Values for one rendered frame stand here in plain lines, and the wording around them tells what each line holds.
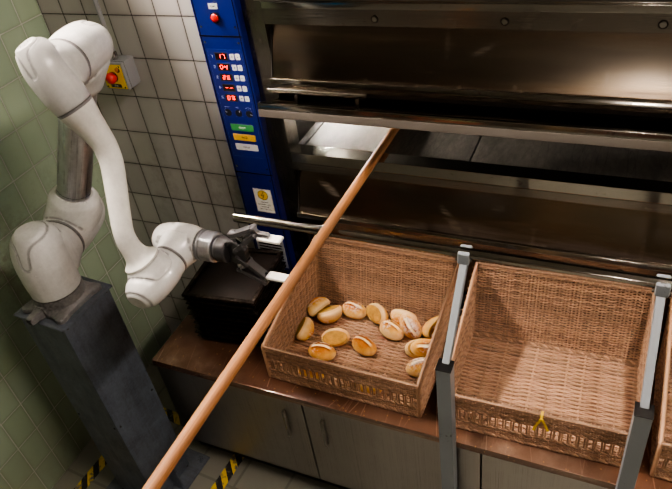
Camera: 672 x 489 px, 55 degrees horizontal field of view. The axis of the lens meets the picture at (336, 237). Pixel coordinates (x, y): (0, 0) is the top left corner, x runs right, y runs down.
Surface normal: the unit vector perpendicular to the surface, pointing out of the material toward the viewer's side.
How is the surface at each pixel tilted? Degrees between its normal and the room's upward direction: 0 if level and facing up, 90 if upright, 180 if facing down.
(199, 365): 0
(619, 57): 70
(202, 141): 90
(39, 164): 90
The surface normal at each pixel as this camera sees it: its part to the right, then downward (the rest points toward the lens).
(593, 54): -0.40, 0.29
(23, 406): 0.91, 0.15
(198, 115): -0.39, 0.60
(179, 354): -0.13, -0.79
